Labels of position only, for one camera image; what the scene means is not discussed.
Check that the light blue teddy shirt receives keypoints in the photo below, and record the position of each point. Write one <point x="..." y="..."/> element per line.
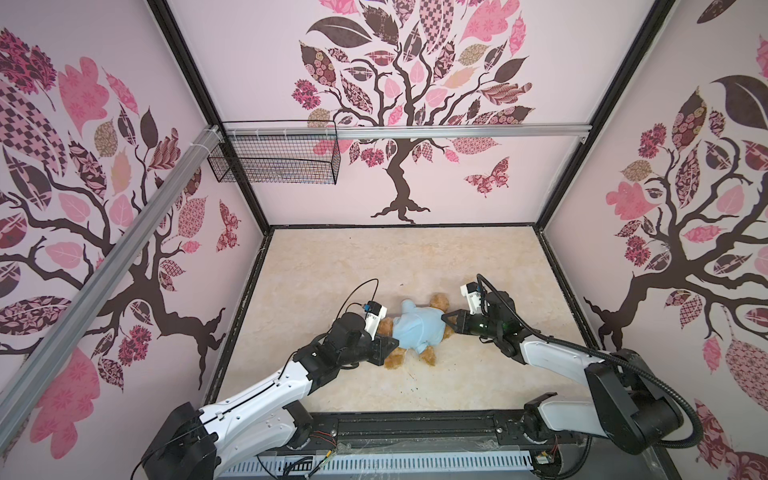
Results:
<point x="418" y="328"/>

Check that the black wire mesh basket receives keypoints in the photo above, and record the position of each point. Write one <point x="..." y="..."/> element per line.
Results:
<point x="278" y="151"/>

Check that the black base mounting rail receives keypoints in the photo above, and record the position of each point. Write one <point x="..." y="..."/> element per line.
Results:
<point x="563" y="456"/>

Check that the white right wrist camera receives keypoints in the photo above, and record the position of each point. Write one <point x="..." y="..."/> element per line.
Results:
<point x="474" y="295"/>

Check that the white slotted cable duct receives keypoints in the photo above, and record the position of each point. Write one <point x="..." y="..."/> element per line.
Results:
<point x="358" y="465"/>

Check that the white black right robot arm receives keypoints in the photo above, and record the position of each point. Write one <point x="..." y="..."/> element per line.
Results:
<point x="626" y="404"/>

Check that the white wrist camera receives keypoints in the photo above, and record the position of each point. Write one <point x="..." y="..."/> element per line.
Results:
<point x="474" y="295"/>
<point x="374" y="314"/>

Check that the black corner frame post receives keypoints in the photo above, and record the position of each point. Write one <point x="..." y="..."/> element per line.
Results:
<point x="181" y="52"/>
<point x="638" y="50"/>

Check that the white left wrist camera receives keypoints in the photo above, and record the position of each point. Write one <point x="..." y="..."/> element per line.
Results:
<point x="374" y="314"/>

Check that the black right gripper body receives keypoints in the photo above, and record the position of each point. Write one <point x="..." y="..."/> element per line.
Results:
<point x="483" y="327"/>

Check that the aluminium rail left wall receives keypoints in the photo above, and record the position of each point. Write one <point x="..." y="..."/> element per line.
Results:
<point x="34" y="376"/>

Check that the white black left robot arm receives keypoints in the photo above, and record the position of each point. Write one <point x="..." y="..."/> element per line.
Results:
<point x="203" y="443"/>

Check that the black corner frame post right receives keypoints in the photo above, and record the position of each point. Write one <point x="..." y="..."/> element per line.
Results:
<point x="638" y="50"/>

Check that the aluminium rail wall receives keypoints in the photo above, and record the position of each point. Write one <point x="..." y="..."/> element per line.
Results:
<point x="34" y="376"/>
<point x="408" y="130"/>

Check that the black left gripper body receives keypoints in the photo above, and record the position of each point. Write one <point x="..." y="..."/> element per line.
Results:
<point x="366" y="351"/>

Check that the aluminium rail back wall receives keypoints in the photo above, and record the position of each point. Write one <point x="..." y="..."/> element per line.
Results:
<point x="408" y="130"/>

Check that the black corner frame post left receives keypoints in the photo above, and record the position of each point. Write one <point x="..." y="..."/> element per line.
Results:
<point x="181" y="52"/>

